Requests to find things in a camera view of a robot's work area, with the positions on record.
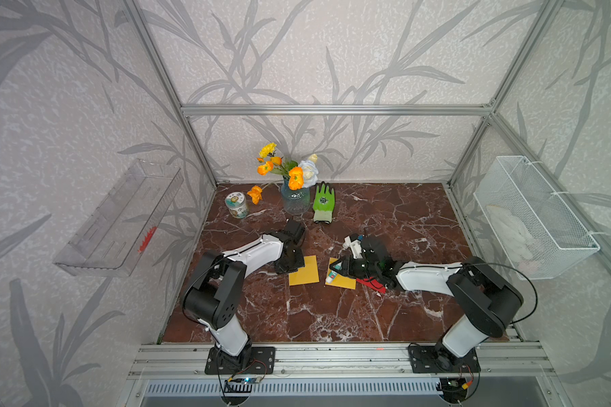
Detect clear plastic wall tray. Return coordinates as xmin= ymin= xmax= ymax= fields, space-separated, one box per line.
xmin=53 ymin=159 xmax=184 ymax=277

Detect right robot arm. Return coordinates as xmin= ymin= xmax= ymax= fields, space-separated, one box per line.
xmin=329 ymin=234 xmax=524 ymax=364

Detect orange yellow artificial flowers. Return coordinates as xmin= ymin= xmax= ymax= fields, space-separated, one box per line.
xmin=256 ymin=142 xmax=318 ymax=190

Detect blue glass vase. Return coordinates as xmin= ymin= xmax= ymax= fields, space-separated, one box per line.
xmin=281 ymin=178 xmax=311 ymax=215

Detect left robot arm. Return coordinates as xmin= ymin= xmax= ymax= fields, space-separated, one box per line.
xmin=181 ymin=219 xmax=306 ymax=358

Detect white wire mesh basket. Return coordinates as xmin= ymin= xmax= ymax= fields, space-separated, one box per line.
xmin=474 ymin=155 xmax=600 ymax=280

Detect red envelope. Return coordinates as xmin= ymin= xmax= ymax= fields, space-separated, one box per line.
xmin=356 ymin=278 xmax=386 ymax=294

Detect white cloth in basket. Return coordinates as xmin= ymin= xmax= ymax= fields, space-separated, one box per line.
xmin=486 ymin=205 xmax=535 ymax=263

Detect small printed tin can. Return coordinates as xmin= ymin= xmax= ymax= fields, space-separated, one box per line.
xmin=225 ymin=192 xmax=249 ymax=219

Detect aluminium front rail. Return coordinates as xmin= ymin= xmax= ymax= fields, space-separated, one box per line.
xmin=127 ymin=342 xmax=556 ymax=380

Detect yellow envelope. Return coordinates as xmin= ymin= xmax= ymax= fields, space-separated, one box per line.
xmin=289 ymin=255 xmax=319 ymax=287
xmin=325 ymin=273 xmax=356 ymax=290

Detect green work glove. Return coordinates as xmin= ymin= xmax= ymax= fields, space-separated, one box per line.
xmin=313 ymin=182 xmax=335 ymax=224

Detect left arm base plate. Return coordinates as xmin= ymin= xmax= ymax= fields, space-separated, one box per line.
xmin=205 ymin=346 xmax=277 ymax=376

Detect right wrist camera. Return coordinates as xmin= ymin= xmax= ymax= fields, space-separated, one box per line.
xmin=342 ymin=233 xmax=364 ymax=259

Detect white green glue stick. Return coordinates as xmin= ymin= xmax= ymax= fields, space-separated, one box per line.
xmin=325 ymin=271 xmax=339 ymax=285

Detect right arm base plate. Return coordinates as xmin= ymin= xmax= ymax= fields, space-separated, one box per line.
xmin=407 ymin=343 xmax=481 ymax=374

